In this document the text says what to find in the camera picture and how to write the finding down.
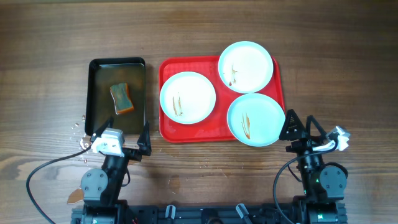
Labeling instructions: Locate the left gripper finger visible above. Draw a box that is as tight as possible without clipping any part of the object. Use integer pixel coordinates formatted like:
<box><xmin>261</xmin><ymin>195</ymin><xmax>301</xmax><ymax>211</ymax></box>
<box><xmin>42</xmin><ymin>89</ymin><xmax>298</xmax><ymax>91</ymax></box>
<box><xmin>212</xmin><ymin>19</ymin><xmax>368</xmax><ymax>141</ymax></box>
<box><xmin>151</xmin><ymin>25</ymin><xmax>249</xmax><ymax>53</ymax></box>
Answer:
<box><xmin>90</xmin><ymin>116</ymin><xmax>114</xmax><ymax>140</ymax></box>
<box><xmin>137</xmin><ymin>121</ymin><xmax>152</xmax><ymax>156</ymax></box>

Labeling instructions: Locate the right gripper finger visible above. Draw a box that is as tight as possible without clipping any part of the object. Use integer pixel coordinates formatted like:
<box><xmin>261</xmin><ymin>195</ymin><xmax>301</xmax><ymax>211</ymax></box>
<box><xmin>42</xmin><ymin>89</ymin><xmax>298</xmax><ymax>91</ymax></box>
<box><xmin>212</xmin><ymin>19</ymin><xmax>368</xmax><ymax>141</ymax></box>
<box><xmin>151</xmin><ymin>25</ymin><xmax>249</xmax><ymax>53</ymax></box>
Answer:
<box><xmin>306</xmin><ymin>115</ymin><xmax>326</xmax><ymax>137</ymax></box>
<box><xmin>279</xmin><ymin>109</ymin><xmax>308</xmax><ymax>141</ymax></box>

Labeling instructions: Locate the orange green sponge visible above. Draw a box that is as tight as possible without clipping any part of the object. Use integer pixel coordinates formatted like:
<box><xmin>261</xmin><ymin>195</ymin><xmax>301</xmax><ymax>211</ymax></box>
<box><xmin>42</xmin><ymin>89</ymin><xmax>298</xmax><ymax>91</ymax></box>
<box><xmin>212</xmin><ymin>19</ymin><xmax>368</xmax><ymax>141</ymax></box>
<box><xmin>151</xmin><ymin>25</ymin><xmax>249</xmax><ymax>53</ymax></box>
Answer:
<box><xmin>110</xmin><ymin>83</ymin><xmax>134</xmax><ymax>114</ymax></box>

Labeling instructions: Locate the white plate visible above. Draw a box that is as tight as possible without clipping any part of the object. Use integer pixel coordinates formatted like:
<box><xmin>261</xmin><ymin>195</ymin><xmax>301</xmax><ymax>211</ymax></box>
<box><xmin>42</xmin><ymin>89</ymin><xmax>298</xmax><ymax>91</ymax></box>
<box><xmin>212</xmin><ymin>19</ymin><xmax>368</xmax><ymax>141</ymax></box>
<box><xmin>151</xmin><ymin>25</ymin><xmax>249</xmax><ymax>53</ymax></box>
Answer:
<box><xmin>218</xmin><ymin>41</ymin><xmax>274</xmax><ymax>94</ymax></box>
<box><xmin>226</xmin><ymin>93</ymin><xmax>285</xmax><ymax>147</ymax></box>
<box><xmin>159</xmin><ymin>72</ymin><xmax>216</xmax><ymax>124</ymax></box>

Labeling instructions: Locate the white plate top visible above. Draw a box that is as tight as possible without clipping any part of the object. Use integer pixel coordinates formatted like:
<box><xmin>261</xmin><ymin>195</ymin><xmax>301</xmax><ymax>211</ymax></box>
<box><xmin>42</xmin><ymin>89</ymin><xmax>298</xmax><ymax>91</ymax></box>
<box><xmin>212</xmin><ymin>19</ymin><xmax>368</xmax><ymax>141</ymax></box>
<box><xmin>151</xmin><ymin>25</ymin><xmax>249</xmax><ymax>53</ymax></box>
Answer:
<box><xmin>218</xmin><ymin>41</ymin><xmax>274</xmax><ymax>94</ymax></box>

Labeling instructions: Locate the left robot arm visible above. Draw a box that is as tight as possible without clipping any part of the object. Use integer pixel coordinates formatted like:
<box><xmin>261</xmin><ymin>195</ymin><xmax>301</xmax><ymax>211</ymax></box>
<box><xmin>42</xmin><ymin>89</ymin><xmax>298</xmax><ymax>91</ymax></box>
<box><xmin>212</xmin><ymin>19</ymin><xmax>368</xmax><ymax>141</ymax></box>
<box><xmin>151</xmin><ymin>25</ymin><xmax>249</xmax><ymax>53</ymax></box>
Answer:
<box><xmin>71</xmin><ymin>118</ymin><xmax>152</xmax><ymax>224</ymax></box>

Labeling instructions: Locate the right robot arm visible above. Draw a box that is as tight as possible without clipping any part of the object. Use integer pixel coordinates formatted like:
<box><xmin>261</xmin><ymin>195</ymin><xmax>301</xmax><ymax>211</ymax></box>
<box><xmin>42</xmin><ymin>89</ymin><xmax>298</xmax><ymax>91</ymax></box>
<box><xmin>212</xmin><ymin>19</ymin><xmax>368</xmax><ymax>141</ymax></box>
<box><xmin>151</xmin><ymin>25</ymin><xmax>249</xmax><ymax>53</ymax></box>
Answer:
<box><xmin>272</xmin><ymin>109</ymin><xmax>350</xmax><ymax>224</ymax></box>

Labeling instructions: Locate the black water tray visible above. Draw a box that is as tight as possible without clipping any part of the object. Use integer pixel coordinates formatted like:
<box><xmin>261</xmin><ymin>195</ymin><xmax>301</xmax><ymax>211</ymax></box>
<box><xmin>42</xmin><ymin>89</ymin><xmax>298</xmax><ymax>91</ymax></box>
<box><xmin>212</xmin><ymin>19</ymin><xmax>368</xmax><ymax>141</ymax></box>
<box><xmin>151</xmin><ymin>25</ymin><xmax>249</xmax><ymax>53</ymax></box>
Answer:
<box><xmin>85</xmin><ymin>57</ymin><xmax>146</xmax><ymax>136</ymax></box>

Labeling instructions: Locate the red serving tray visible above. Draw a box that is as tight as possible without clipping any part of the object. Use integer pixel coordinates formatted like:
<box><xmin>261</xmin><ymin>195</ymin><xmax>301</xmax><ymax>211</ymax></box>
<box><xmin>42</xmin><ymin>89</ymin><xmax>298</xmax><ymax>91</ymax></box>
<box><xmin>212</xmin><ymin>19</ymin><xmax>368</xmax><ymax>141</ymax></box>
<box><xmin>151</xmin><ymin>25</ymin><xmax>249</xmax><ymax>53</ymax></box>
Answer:
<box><xmin>159</xmin><ymin>56</ymin><xmax>285</xmax><ymax>143</ymax></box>

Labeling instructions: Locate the right black cable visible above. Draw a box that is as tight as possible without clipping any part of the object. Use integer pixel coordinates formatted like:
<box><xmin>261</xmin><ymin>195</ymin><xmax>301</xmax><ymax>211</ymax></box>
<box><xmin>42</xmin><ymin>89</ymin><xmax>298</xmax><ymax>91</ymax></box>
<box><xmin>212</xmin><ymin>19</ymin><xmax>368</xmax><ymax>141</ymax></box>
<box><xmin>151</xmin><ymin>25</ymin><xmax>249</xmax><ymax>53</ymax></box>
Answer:
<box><xmin>272</xmin><ymin>149</ymin><xmax>338</xmax><ymax>224</ymax></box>

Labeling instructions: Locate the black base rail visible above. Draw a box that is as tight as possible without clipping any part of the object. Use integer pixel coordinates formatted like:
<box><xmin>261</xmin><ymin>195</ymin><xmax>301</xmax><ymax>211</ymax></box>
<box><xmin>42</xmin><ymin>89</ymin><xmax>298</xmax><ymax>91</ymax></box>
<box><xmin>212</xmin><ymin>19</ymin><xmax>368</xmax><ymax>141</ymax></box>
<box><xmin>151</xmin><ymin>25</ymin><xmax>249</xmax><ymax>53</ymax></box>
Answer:
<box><xmin>71</xmin><ymin>203</ymin><xmax>348</xmax><ymax>224</ymax></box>

